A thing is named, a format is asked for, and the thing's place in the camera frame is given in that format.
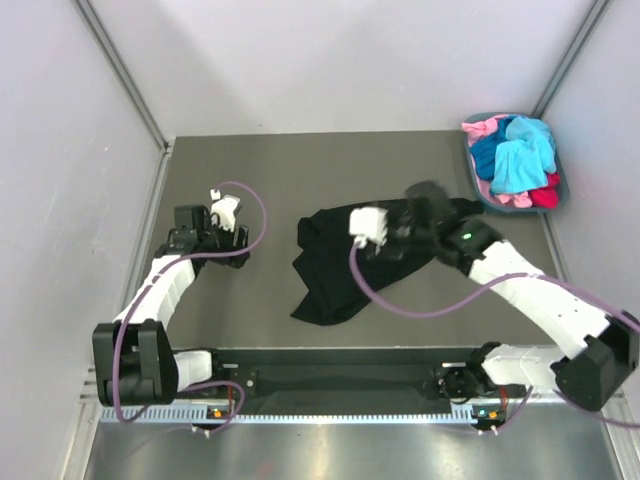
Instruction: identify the black t shirt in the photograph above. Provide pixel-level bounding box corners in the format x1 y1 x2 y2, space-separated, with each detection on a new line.
289 195 485 327

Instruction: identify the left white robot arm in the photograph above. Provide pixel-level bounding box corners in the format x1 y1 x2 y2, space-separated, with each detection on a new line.
92 195 250 407

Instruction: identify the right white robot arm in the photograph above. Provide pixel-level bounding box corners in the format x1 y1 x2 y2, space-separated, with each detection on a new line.
375 181 639 412

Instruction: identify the dark blue t shirt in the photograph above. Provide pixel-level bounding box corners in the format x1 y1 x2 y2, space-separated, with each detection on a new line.
470 130 506 181

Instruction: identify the pink t shirt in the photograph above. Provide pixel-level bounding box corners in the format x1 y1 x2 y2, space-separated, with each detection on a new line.
461 114 509 147

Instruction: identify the blue-grey laundry basket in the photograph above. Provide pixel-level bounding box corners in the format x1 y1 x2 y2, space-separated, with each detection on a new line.
463 133 570 215

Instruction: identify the light cyan t shirt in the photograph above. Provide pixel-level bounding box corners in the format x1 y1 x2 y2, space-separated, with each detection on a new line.
491 116 557 194

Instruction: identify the red t shirt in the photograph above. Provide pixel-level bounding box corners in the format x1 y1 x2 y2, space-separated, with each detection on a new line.
528 173 561 209

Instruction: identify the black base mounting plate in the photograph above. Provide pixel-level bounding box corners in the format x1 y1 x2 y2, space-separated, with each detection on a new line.
172 347 544 404

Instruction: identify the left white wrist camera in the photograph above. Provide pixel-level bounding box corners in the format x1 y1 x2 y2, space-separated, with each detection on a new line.
210 189 241 232

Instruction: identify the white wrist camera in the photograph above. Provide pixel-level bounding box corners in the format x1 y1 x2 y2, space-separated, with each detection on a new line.
349 206 388 255
210 189 241 232

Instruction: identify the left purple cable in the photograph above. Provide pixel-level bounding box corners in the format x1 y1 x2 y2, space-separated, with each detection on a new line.
110 180 269 426

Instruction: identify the purple cable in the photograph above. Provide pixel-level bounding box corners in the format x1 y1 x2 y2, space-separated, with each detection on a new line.
110 180 269 426
348 242 640 431

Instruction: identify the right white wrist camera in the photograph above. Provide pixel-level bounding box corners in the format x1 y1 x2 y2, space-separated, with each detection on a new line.
349 206 388 255

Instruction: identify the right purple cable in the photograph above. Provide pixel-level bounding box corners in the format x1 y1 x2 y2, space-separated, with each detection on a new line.
348 242 640 431

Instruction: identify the grey slotted cable duct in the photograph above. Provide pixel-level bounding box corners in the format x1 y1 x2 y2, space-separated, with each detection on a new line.
99 397 506 426

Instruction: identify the left aluminium corner post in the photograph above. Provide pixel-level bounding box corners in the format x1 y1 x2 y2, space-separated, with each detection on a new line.
71 0 170 152

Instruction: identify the aluminium corner post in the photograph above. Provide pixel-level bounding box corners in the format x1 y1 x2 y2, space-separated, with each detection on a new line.
71 0 170 152
531 0 613 118

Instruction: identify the right aluminium corner post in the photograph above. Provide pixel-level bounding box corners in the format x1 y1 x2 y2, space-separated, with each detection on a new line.
531 0 613 118

